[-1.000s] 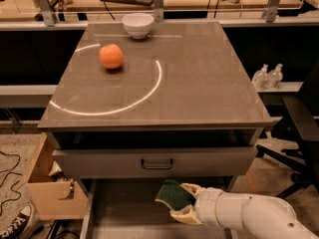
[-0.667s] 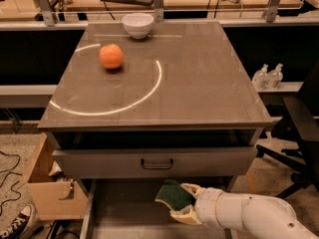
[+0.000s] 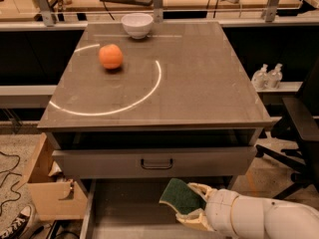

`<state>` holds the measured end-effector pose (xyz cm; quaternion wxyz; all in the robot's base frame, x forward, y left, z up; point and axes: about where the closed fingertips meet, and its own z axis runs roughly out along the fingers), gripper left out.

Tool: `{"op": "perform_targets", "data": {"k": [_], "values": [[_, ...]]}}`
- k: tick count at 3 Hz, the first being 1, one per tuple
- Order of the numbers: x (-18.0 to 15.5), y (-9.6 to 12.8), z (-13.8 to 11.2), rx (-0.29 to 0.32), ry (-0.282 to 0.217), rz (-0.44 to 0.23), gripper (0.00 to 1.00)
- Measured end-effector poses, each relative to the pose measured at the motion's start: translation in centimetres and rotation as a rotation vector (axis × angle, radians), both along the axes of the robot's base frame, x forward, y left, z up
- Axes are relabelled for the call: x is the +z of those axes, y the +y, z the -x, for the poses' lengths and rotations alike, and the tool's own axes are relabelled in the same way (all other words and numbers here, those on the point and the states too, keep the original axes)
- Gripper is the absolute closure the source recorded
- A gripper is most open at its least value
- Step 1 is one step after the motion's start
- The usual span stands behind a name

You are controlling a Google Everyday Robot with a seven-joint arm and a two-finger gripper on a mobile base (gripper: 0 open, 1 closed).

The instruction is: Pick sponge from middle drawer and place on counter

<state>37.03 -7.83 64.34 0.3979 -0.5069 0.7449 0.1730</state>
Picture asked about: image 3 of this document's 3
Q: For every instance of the orange fruit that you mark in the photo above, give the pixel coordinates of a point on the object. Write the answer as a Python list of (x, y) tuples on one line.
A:
[(111, 57)]

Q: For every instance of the black drawer handle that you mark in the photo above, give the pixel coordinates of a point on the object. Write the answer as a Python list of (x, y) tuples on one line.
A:
[(153, 165)]

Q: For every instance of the right metal frame post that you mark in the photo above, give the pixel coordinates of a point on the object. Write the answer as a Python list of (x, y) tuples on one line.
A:
[(269, 12)]

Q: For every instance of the grey drawer cabinet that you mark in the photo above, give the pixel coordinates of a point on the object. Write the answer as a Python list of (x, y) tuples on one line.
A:
[(182, 86)]

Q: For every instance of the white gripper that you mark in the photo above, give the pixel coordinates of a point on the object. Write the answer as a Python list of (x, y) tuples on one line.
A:
[(219, 210)]

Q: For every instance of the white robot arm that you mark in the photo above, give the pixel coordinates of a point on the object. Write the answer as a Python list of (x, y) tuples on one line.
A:
[(231, 214)]

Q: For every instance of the open grey middle drawer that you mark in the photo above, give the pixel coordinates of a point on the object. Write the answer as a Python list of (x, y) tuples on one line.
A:
[(119, 209)]

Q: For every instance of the middle metal frame post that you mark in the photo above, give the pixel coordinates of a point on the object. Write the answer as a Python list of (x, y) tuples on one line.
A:
[(158, 11)]

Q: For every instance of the black and white sneaker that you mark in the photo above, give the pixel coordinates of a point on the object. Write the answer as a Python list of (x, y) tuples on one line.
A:
[(20, 227)]

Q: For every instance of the green and yellow sponge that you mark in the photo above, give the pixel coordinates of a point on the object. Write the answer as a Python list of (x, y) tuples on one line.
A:
[(181, 198)]

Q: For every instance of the grey top drawer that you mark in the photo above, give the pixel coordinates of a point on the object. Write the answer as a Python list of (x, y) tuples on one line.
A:
[(125, 163)]

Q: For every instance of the white ceramic bowl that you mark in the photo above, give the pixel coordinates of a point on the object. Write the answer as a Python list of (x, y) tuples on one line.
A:
[(137, 25)]

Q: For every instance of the left metal frame post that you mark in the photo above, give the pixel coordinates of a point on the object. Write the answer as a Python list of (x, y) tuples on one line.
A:
[(48, 16)]

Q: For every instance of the cardboard box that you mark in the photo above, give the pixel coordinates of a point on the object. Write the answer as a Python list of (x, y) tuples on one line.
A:
[(53, 199)]

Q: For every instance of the black office chair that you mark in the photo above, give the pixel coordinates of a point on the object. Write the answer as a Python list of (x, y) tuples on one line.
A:
[(299, 123)]

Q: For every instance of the metal frame post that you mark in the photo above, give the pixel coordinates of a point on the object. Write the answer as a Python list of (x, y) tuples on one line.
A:
[(269, 12), (158, 11), (48, 16)]

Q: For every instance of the left clear plastic bottle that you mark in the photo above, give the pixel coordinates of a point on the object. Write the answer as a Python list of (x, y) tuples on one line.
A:
[(259, 78)]

